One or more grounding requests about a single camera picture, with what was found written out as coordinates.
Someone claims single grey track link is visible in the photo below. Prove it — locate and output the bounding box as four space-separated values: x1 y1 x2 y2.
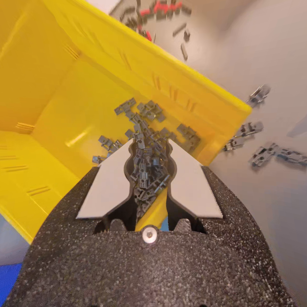
246 85 271 109
223 137 244 152
276 148 307 166
249 143 280 167
236 122 264 138

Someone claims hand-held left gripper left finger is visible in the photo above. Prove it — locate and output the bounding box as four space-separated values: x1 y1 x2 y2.
76 139 137 231

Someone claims blue storage bin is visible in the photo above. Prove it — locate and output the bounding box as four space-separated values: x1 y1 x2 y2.
0 263 23 307

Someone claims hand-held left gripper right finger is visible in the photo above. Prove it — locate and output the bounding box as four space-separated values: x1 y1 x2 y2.
165 139 224 231

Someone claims grey desk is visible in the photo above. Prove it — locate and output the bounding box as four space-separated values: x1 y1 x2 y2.
0 0 307 307

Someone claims scatter of black red pins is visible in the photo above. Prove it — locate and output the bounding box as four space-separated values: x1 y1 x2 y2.
109 0 192 60

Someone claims yellow storage bin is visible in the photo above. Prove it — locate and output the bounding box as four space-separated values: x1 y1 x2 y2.
0 0 252 244

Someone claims pile of grey track links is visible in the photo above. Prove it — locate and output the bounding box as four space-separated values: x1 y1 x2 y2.
92 98 202 216

